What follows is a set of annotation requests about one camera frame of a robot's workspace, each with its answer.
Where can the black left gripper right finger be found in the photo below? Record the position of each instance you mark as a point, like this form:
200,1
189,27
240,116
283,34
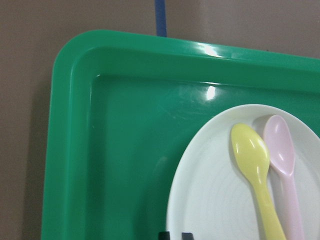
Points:
187,236

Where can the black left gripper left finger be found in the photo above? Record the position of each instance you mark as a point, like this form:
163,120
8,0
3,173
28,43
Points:
164,235

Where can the white round plate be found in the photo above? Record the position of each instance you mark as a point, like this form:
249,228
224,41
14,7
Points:
211,199

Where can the yellow plastic spoon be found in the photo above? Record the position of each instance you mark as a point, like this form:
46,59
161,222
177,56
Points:
253,160

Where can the pink plastic spoon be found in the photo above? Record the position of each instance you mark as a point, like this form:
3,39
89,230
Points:
277,137

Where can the green plastic tray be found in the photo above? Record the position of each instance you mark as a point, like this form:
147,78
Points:
124,107

